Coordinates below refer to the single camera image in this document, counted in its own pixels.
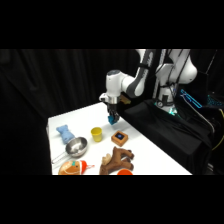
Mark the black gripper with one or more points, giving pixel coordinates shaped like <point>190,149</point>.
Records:
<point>112,107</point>

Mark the blue cube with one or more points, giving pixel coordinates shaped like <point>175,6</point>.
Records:
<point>111,121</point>

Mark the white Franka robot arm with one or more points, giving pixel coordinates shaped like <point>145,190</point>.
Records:
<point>115,81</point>

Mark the blue block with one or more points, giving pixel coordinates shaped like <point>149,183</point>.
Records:
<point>119,138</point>

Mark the yellow plastic cup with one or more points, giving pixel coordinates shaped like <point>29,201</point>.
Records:
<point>96,134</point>

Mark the brown plush moose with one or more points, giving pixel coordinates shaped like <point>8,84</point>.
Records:
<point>117,159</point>

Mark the black cloth-covered stand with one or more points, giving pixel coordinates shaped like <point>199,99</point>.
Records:
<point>166,133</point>

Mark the small green light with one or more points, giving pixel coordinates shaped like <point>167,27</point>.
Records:
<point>171,111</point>

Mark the orange plush toy, red hat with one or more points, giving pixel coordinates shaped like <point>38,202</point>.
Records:
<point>71,167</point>

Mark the black curtain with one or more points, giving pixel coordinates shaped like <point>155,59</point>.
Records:
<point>50,83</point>

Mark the blue-lit device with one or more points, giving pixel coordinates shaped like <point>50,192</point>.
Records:
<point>191,98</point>

